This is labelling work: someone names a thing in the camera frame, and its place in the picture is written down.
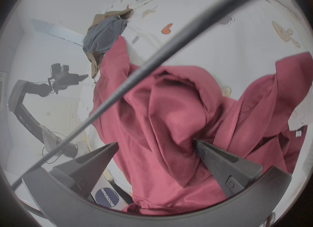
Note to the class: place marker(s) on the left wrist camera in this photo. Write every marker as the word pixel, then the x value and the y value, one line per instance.
pixel 65 69

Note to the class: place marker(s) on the red shirt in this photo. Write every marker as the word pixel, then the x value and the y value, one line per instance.
pixel 171 113

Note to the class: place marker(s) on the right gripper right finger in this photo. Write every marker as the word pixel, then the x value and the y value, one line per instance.
pixel 232 172

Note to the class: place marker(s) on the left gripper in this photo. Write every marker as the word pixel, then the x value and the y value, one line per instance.
pixel 67 80

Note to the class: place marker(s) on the bed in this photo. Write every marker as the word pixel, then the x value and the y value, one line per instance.
pixel 220 40

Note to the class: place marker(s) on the brown garment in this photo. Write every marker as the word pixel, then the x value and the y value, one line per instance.
pixel 107 15

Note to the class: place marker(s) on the grey garment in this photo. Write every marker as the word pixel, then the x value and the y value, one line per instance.
pixel 102 35

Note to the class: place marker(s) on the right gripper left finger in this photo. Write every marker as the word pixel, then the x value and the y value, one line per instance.
pixel 85 172

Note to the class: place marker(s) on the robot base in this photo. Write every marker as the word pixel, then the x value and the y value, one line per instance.
pixel 107 198

